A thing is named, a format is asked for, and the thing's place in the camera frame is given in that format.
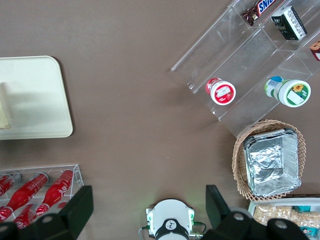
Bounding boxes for Snickers chocolate bar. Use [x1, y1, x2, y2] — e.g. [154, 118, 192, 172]
[241, 0, 278, 27]

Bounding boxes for cream plastic tray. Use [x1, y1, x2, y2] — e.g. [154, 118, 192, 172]
[0, 55, 74, 140]

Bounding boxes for sandwich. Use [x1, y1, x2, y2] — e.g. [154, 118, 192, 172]
[0, 81, 13, 130]

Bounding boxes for clear acrylic bottle box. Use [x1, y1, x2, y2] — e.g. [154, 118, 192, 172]
[0, 163, 85, 226]

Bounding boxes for red strawberry yogurt cup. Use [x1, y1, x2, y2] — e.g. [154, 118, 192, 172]
[205, 77, 237, 106]

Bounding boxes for beige puffed snack bag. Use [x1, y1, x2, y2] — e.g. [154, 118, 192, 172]
[253, 204, 320, 227]

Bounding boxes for black drink carton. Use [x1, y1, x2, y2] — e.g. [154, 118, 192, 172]
[270, 5, 308, 41]

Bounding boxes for aluminium foil container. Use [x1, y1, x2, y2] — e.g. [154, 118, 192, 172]
[242, 127, 303, 197]

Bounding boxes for brown red snack package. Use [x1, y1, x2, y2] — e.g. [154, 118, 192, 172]
[309, 39, 320, 62]

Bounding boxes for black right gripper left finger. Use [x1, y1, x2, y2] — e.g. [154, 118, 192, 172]
[0, 185, 95, 240]

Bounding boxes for woven wicker basket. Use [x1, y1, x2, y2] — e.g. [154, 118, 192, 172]
[232, 119, 307, 202]

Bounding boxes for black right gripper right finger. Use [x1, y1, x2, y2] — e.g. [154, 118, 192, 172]
[201, 184, 314, 240]

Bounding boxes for white plastic snack bin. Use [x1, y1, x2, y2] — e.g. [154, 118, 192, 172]
[246, 197, 320, 240]

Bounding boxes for red cola bottle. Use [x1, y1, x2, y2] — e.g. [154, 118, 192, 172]
[12, 203, 39, 230]
[0, 170, 22, 199]
[35, 169, 75, 217]
[0, 172, 50, 222]

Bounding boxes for clear acrylic tiered shelf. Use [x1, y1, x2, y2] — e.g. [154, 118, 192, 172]
[170, 0, 320, 139]

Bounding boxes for green sunflower yogurt cup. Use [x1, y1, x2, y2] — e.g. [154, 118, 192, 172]
[264, 75, 312, 108]

